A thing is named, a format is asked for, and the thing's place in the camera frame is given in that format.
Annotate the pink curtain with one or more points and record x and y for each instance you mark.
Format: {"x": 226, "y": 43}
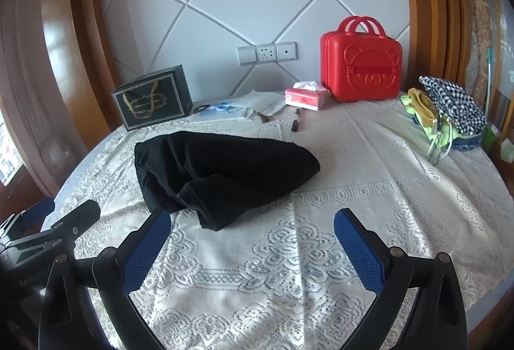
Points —
{"x": 24, "y": 72}

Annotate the green bag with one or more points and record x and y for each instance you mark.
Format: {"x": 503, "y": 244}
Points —
{"x": 492, "y": 137}

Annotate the dark gift bag gold print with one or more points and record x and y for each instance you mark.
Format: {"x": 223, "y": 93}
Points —
{"x": 160, "y": 101}

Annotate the floral curtain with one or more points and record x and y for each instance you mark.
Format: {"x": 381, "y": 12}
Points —
{"x": 480, "y": 36}

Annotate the blue garment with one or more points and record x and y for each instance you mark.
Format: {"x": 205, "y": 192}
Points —
{"x": 468, "y": 143}

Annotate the red bear-embossed carry case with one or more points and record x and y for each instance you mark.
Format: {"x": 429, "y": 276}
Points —
{"x": 361, "y": 72}

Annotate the light green garment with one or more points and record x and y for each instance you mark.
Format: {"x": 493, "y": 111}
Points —
{"x": 441, "y": 139}

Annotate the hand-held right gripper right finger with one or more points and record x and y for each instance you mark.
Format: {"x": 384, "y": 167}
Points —
{"x": 359, "y": 253}

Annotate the black garment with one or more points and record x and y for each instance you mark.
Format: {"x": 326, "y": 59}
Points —
{"x": 225, "y": 169}

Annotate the white multi-hole wall socket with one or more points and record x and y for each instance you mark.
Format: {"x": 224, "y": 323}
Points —
{"x": 266, "y": 53}

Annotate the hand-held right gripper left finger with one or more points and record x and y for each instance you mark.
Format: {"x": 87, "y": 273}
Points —
{"x": 146, "y": 249}

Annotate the white lace tablecloth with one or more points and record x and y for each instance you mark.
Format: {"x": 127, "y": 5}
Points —
{"x": 281, "y": 261}

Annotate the mustard yellow garment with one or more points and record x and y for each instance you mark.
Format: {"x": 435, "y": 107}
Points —
{"x": 419, "y": 105}

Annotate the white paper sheets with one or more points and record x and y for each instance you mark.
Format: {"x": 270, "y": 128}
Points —
{"x": 267, "y": 101}

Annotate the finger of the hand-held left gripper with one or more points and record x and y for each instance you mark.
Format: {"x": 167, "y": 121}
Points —
{"x": 76, "y": 222}
{"x": 40, "y": 211}

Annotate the black white checkered cloth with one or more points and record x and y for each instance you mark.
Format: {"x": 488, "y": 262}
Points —
{"x": 453, "y": 105}

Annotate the white wall switch panel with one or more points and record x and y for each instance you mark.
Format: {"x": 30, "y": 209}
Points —
{"x": 246, "y": 56}

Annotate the red and white tissue pack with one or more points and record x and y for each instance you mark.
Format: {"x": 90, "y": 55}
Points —
{"x": 305, "y": 97}

